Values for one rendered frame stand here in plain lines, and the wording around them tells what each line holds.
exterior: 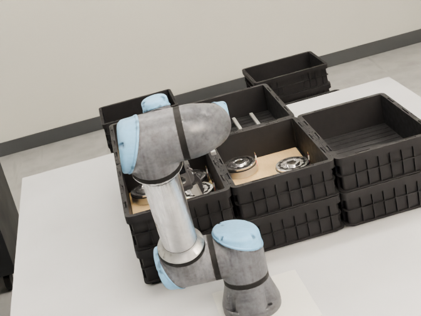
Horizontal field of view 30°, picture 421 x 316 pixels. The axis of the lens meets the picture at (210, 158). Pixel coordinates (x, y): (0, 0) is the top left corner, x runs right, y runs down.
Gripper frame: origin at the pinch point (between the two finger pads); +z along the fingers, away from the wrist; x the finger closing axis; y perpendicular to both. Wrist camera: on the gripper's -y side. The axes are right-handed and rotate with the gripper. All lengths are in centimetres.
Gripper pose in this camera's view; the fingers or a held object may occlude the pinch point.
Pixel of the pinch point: (192, 211)
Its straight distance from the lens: 222.3
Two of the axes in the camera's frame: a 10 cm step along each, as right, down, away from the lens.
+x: -9.4, 3.3, -0.6
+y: -1.8, -3.6, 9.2
